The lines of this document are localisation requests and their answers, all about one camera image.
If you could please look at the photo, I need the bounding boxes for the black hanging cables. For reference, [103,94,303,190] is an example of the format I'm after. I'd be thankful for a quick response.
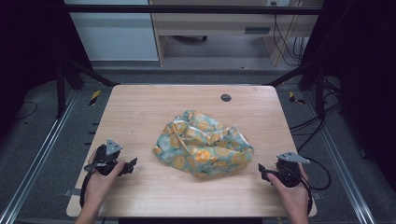
[270,1,307,67]

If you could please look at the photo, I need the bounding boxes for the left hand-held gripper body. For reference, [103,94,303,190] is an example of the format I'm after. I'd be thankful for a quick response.
[83,138,128,176]

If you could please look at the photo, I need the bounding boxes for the white cabinet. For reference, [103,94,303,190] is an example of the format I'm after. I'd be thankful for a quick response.
[64,0,160,63]

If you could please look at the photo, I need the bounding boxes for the black metal frame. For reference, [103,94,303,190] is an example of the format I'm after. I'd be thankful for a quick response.
[55,4,328,120]

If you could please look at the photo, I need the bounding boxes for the black floor cables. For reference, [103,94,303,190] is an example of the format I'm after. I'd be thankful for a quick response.
[289,90,342,153]

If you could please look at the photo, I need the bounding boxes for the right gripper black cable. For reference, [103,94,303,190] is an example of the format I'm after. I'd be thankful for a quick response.
[299,157,332,216]

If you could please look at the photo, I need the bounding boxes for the person's left hand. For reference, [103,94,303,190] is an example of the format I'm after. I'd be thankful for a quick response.
[83,149,126,207]

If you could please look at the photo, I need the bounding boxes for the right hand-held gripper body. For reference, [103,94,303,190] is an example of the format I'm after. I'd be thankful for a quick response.
[266,151,311,189]

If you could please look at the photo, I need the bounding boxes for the aluminium floor rail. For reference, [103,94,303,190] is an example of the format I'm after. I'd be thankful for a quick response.
[0,90,80,224]
[303,91,377,224]

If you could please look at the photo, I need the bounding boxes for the teal orange-print cloth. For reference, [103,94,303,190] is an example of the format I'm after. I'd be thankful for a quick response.
[151,109,255,179]

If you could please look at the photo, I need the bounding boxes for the yellow black striped tape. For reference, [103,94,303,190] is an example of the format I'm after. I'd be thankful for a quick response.
[288,91,306,105]
[89,90,102,106]

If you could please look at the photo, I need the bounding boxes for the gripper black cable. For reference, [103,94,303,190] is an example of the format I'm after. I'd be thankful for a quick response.
[79,170,94,209]
[299,157,332,216]

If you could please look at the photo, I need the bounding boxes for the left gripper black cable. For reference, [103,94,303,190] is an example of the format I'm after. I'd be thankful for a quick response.
[79,170,94,209]

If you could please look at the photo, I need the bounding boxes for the person's right hand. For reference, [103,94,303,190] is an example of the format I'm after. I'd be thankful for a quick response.
[266,163,310,216]

